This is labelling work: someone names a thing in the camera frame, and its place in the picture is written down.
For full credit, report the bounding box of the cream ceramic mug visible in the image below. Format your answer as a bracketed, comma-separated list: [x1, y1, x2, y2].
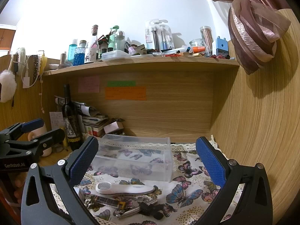
[27, 124, 52, 157]

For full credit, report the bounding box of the white paper note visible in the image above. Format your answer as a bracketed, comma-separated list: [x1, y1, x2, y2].
[49, 112, 65, 130]

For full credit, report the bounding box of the dark wine bottle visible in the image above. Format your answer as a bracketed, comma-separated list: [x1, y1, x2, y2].
[62, 84, 83, 151]

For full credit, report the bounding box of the blue plastic box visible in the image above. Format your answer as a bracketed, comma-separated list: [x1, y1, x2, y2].
[215, 36, 229, 57]

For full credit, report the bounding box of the clear flat plastic tray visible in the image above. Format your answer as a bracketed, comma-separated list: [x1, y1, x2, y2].
[101, 50, 131, 62]

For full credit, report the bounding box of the clear plastic storage box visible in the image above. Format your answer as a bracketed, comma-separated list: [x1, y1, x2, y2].
[89, 134, 173, 182]

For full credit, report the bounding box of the glass jar on shelf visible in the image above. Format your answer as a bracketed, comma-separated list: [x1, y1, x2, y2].
[189, 39, 206, 49]

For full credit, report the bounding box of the wooden shelf board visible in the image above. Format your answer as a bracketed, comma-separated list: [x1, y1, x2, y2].
[43, 56, 239, 76]

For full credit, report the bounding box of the tall clear tube container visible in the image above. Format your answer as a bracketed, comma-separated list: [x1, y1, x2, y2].
[200, 26, 213, 55]

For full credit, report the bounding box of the butterfly print lace cloth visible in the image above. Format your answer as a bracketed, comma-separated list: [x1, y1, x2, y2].
[88, 143, 220, 224]

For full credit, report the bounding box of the stack of books and papers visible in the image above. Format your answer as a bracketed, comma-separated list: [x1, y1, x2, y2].
[72, 101, 109, 137]

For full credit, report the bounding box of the blue beads jar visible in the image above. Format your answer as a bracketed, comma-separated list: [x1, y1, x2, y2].
[73, 40, 86, 66]

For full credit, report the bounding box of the black usb-c dongle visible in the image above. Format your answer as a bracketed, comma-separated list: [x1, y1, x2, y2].
[139, 202, 164, 220]

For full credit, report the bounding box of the green cap bottle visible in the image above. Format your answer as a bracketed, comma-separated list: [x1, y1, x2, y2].
[108, 25, 119, 52]

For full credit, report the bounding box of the silver keys bunch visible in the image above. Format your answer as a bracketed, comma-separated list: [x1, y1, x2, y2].
[84, 196, 104, 212]

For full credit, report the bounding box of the pink tied curtain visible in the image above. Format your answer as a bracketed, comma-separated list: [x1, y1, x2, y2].
[212, 0, 291, 75]

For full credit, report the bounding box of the orange sticky note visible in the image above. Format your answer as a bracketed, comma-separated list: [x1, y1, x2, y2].
[105, 86, 146, 101]

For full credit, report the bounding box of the black gold lighter tube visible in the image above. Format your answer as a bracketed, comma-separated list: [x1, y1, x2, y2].
[90, 195, 126, 210]

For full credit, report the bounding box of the white fluffy pompom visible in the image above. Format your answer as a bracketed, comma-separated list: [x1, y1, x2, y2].
[0, 70, 17, 103]

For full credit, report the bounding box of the orange tube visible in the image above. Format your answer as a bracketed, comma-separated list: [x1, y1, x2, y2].
[192, 46, 206, 53]

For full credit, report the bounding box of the small pink white box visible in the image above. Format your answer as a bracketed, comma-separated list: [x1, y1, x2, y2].
[104, 121, 124, 134]

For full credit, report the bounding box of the clear toothbrush package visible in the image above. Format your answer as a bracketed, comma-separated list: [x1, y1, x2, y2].
[145, 19, 175, 52]

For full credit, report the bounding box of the white handheld magnifier device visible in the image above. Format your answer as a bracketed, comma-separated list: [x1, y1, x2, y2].
[96, 182, 155, 196]

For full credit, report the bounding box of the pink sticky note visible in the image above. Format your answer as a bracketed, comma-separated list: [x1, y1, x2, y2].
[78, 76, 100, 94]

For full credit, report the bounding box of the blue liquid bottle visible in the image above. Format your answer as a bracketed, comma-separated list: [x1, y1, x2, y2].
[68, 39, 77, 63]

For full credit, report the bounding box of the green sticky note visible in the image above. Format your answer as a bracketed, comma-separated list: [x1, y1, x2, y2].
[107, 80, 136, 87]

